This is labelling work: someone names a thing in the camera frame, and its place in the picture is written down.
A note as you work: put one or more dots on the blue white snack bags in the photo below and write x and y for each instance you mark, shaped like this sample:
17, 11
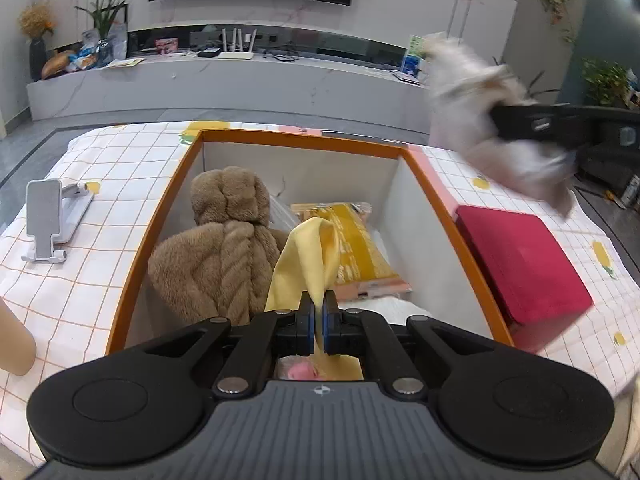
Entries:
95, 50

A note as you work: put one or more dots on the white marble TV counter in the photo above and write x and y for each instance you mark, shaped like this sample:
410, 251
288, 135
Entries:
225, 87

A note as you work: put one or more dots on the checked lemon tablecloth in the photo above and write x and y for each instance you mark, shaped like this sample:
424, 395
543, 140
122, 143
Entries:
80, 300

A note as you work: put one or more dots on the grey phone stand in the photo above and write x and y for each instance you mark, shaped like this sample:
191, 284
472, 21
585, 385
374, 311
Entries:
47, 215

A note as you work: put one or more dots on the yellow snack packet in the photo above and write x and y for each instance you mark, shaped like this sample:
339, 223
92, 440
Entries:
360, 250

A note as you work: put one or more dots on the pink white knitted pouch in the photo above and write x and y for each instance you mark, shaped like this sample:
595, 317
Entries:
300, 371

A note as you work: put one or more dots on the beige rounded object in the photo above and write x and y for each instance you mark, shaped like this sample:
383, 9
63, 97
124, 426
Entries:
15, 340

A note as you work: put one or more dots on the yellow cloth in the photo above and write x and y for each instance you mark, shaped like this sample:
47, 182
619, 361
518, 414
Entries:
305, 255

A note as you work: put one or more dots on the hanging vine plant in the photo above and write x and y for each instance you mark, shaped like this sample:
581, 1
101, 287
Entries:
552, 5

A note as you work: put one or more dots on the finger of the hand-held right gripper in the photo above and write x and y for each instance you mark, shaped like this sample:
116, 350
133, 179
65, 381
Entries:
530, 124

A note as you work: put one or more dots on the dried yellow flowers in vase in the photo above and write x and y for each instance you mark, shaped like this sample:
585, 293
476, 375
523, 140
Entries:
37, 35

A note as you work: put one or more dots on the green leafy plant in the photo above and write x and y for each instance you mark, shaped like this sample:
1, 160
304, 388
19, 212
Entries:
102, 15

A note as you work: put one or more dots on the white plastic bag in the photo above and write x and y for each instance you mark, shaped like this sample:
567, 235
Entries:
390, 307

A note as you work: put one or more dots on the bushy green plant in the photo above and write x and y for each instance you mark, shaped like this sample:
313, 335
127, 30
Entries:
607, 82

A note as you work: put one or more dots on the white router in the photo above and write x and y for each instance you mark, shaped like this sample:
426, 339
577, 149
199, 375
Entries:
235, 54

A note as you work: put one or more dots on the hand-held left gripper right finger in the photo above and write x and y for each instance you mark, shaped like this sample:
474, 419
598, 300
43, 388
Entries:
326, 327

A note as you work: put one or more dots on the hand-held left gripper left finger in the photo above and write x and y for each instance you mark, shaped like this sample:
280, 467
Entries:
306, 327

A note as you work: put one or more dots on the orange cardboard box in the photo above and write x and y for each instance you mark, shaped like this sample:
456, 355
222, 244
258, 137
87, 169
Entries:
425, 185

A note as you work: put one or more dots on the brown bread loaf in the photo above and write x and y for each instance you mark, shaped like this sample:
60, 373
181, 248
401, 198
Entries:
56, 66

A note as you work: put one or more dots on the dark cabinet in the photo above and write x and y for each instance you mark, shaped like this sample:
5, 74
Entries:
610, 170

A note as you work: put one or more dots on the brown braided plush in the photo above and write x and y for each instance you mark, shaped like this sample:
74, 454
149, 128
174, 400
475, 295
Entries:
220, 250

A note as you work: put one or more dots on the red square box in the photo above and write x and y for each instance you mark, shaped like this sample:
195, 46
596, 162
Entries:
520, 265

